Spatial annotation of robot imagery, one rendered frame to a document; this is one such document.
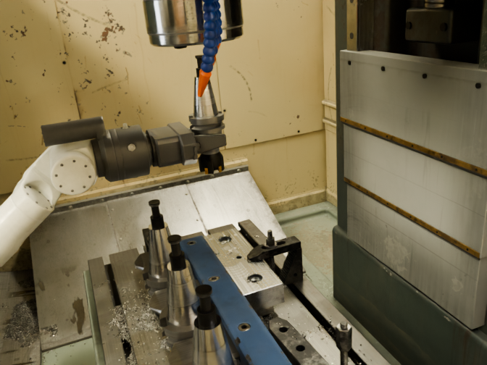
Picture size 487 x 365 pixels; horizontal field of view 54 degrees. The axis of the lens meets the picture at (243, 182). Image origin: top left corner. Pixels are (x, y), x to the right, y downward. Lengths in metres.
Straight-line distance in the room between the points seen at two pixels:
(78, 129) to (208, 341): 0.46
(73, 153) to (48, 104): 1.06
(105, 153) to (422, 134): 0.61
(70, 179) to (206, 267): 0.26
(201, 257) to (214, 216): 1.17
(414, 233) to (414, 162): 0.17
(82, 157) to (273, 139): 1.38
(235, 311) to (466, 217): 0.56
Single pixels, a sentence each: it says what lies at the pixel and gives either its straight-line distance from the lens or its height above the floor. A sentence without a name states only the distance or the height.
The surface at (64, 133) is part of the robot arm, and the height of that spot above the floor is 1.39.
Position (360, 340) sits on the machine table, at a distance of 1.03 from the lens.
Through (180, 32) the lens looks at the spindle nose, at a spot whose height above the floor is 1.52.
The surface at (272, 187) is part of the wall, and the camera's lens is 2.13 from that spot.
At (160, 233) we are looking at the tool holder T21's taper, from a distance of 0.63.
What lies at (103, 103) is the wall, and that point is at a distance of 1.84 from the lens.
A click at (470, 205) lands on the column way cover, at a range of 0.98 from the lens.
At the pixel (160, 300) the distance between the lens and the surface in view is 0.63.
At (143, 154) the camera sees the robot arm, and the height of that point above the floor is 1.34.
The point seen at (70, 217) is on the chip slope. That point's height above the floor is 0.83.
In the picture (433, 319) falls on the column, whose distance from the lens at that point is 1.22.
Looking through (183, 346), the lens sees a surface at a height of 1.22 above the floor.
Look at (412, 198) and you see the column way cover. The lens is 1.10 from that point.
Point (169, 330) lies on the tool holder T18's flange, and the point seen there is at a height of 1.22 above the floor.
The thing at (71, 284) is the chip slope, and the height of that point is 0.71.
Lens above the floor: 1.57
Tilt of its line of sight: 22 degrees down
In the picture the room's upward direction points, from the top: 5 degrees counter-clockwise
